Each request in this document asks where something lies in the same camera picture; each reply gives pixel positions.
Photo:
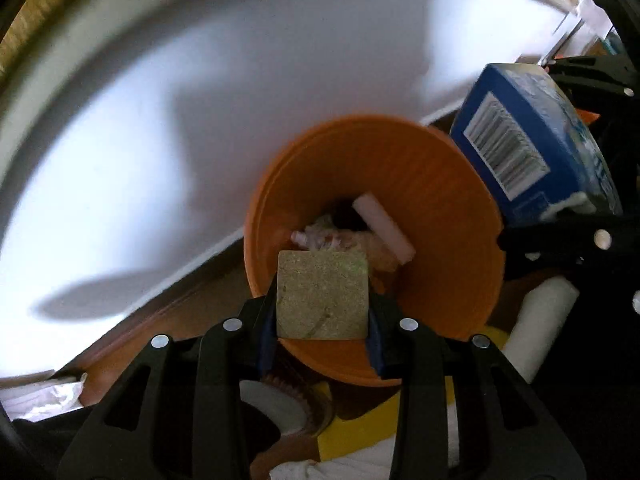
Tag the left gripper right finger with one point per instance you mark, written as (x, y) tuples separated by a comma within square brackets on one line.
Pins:
[(465, 411)]

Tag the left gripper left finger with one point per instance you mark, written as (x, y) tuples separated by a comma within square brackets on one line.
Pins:
[(176, 411)]

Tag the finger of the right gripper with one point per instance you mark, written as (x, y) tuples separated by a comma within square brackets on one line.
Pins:
[(573, 245), (597, 84)]

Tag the blue milk carton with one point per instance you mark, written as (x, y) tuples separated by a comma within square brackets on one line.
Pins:
[(534, 153)]

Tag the white paper roll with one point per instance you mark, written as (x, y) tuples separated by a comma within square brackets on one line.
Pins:
[(384, 226)]

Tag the white tissue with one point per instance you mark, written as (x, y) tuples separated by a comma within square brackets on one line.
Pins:
[(323, 235)]

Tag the orange trash bin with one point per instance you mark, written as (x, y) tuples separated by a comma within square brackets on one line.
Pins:
[(424, 199)]

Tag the white plastic bottle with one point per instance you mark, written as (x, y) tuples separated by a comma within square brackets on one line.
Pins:
[(542, 315)]

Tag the yellow white object on floor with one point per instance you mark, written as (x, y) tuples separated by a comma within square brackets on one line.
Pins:
[(360, 448)]

